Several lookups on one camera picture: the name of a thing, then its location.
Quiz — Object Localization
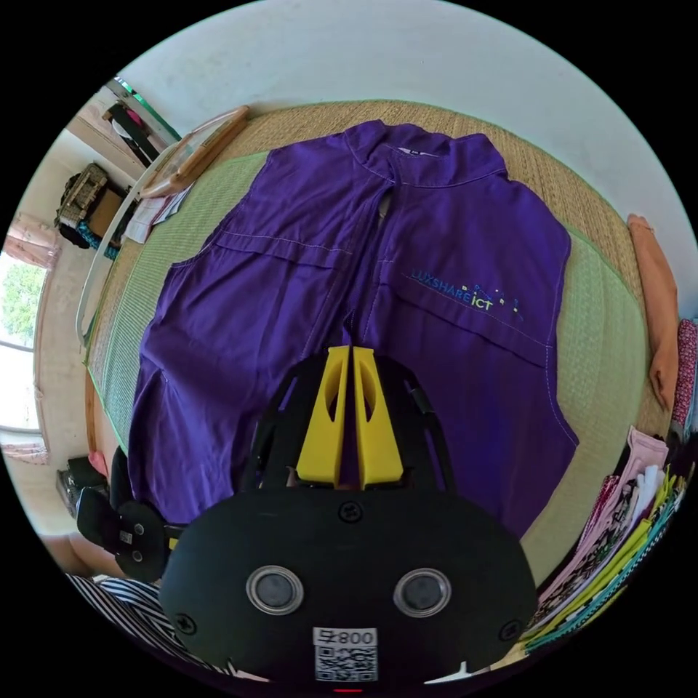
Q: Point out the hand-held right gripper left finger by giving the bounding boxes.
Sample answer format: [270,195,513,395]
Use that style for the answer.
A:
[296,345,350,486]

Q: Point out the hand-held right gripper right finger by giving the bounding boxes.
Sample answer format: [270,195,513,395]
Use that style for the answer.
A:
[353,346,405,490]

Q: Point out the purple vest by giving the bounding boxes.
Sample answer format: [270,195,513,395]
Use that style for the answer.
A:
[127,121,580,539]

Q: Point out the person's left hand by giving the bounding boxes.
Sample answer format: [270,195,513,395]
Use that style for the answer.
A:
[45,531,129,580]

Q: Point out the window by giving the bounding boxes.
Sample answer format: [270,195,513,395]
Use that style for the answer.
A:
[0,252,51,437]

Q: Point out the pile of clothes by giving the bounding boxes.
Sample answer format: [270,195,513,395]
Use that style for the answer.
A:
[522,318,698,655]

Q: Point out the white papers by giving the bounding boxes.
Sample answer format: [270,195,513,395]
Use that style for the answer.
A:
[123,191,188,244]

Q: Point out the pink curtain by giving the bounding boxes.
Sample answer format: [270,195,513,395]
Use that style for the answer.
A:
[0,211,62,269]

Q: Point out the peach folded garment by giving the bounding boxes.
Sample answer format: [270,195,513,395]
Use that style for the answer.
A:
[625,213,681,411]

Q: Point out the shelf with bags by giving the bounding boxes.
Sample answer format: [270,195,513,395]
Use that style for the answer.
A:
[53,162,138,258]

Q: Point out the wooden frame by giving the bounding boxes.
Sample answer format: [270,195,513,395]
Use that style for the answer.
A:
[130,105,252,201]

